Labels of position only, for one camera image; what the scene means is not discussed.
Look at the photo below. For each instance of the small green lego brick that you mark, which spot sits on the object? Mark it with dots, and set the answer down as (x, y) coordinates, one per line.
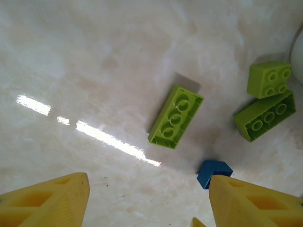
(258, 80)

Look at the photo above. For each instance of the white plastic container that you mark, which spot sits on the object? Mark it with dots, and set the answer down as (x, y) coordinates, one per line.
(298, 59)

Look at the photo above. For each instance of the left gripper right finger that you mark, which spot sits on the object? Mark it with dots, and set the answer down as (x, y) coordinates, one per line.
(236, 203)

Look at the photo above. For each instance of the small blue lego brick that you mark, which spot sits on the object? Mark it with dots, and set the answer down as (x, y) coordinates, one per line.
(208, 172)

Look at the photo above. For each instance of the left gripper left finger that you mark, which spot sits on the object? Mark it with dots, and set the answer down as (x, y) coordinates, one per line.
(47, 208)

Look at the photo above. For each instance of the long green lego brick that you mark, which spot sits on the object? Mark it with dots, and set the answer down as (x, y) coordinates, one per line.
(251, 113)
(176, 116)

